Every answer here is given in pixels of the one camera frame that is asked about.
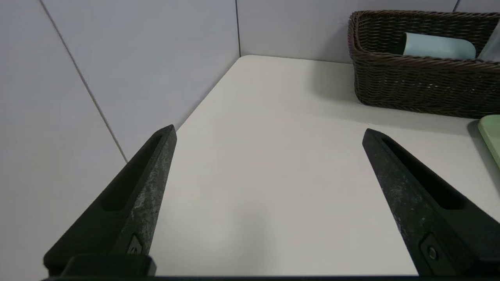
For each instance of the dark brown wicker basket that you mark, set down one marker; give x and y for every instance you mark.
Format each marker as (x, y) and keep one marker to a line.
(422, 82)

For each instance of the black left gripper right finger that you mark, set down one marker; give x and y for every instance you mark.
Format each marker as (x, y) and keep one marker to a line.
(433, 222)

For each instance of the small translucent spray bottle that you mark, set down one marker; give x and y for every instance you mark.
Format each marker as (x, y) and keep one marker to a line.
(493, 48)

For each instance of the light green plastic tray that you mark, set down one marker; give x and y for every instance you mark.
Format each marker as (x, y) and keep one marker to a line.
(491, 134)

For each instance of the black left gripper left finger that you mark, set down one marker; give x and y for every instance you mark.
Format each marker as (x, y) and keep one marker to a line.
(121, 218)

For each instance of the blue-grey plastic cup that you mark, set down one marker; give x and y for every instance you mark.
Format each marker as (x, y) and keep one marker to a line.
(437, 46)

